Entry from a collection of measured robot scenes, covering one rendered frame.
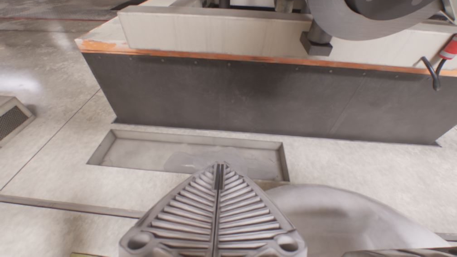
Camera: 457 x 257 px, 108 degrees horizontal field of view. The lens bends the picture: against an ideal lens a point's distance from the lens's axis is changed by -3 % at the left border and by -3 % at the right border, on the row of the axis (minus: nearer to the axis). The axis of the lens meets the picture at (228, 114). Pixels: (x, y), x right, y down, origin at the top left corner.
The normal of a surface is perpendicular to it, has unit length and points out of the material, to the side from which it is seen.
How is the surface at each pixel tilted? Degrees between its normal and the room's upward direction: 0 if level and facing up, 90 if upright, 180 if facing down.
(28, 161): 0
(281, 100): 90
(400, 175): 0
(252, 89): 90
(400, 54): 90
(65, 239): 0
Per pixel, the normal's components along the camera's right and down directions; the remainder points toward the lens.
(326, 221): 0.00, 0.40
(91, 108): 0.03, -0.72
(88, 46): -0.07, 0.69
